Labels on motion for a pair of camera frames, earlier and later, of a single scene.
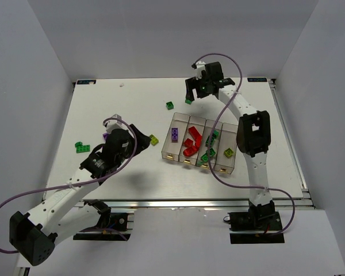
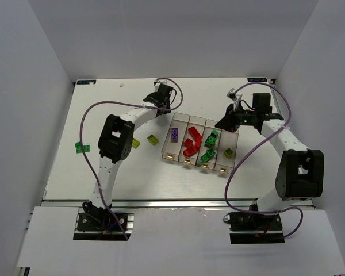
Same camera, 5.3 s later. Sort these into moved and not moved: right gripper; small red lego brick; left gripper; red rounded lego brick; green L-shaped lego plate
Moved: right gripper; left gripper
Not moved: small red lego brick; red rounded lego brick; green L-shaped lego plate
